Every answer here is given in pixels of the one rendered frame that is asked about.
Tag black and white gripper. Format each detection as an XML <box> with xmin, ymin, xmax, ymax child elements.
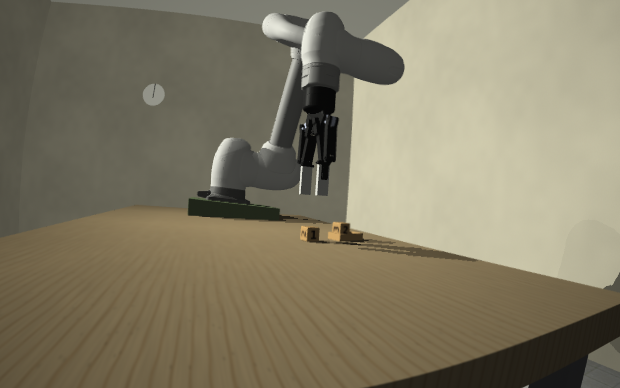
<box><xmin>297</xmin><ymin>86</ymin><xmax>339</xmax><ymax>196</ymax></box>

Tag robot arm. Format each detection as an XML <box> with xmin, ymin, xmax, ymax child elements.
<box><xmin>197</xmin><ymin>12</ymin><xmax>405</xmax><ymax>204</ymax></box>

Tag tan wooden cube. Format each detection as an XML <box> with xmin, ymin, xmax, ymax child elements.
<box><xmin>332</xmin><ymin>222</ymin><xmax>350</xmax><ymax>234</ymax></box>
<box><xmin>300</xmin><ymin>226</ymin><xmax>320</xmax><ymax>242</ymax></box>

